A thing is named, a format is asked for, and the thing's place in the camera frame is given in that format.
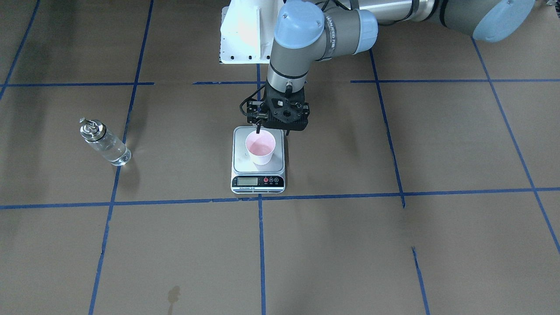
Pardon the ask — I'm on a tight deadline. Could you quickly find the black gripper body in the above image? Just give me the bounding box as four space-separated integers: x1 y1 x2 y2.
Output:
248 84 310 131

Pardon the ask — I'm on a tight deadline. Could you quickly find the pink plastic cup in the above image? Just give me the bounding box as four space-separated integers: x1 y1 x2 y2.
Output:
245 129 276 165

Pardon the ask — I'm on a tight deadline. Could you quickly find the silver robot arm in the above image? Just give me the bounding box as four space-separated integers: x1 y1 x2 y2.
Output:
239 0 535 132

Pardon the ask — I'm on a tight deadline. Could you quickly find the digital kitchen scale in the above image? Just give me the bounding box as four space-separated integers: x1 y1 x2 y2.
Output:
231 127 286 194

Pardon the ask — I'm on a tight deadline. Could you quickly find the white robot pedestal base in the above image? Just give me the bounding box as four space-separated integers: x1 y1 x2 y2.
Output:
220 0 284 64

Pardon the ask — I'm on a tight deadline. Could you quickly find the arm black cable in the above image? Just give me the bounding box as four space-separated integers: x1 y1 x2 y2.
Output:
239 0 342 117

